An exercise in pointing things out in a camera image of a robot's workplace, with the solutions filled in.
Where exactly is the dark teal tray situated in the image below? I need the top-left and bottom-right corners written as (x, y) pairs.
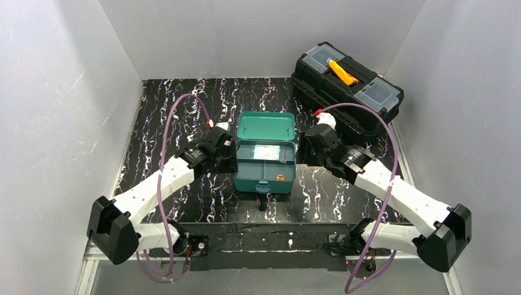
top-left (235, 140), bottom-right (296, 181)

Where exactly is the green bandage packet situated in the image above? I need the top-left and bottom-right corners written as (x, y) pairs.
top-left (253, 144), bottom-right (287, 163)

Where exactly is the green medicine box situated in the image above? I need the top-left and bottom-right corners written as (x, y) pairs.
top-left (233, 111), bottom-right (296, 194)

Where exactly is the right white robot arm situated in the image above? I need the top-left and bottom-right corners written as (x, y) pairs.
top-left (296, 124), bottom-right (472, 272)

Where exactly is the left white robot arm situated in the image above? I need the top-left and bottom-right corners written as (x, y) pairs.
top-left (87, 122), bottom-right (238, 265)

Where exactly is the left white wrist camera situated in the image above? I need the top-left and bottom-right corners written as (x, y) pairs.
top-left (214, 122), bottom-right (231, 132)

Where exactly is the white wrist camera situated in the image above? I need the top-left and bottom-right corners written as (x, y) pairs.
top-left (316, 112), bottom-right (336, 130)
top-left (214, 122), bottom-right (231, 132)

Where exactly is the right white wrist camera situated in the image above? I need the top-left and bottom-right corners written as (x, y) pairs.
top-left (316, 112), bottom-right (336, 130)

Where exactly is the black toolbox orange handle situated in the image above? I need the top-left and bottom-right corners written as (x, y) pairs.
top-left (291, 42), bottom-right (404, 144)

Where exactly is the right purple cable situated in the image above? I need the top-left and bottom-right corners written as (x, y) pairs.
top-left (314, 102), bottom-right (400, 295)

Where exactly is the purple cable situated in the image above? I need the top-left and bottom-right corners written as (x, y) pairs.
top-left (314, 102), bottom-right (400, 295)
top-left (136, 93), bottom-right (214, 283)

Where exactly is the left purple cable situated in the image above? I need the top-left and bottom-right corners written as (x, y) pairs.
top-left (136, 93), bottom-right (214, 283)

